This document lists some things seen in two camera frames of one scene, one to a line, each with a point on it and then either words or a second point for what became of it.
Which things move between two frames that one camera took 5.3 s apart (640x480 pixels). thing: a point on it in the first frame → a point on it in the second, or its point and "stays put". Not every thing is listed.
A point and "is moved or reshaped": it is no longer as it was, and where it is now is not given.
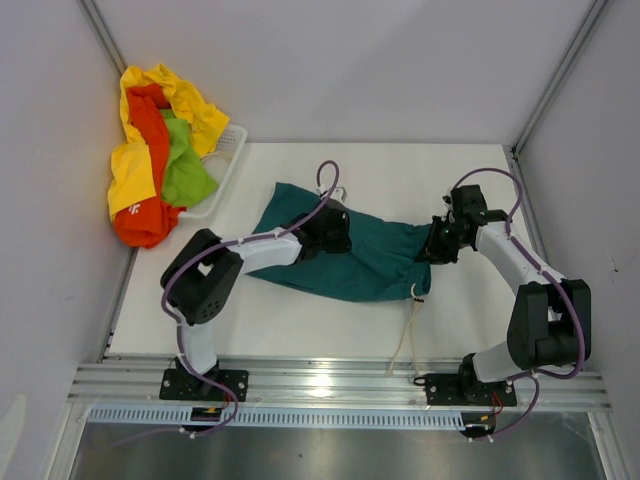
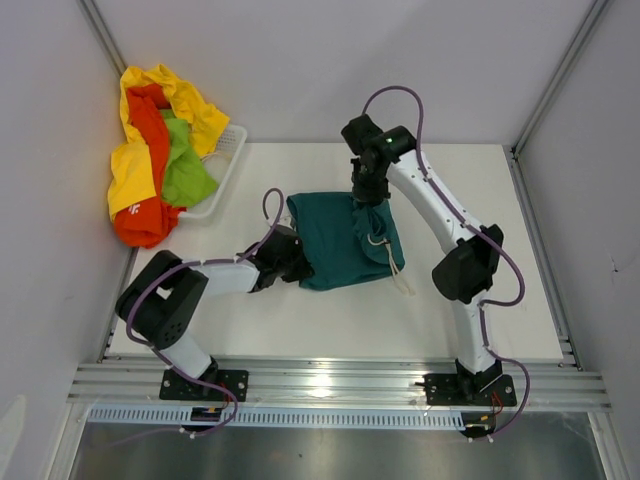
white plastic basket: [220, 164] stays put
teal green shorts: [386, 260] is moved or reshaped
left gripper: [345, 244] → [304, 269]
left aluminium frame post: [101, 31] stays put
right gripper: [432, 252] → [367, 197]
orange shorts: [151, 223] stays put
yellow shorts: [131, 177] stays put
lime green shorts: [188, 181] stays put
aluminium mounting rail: [335, 383] stays put
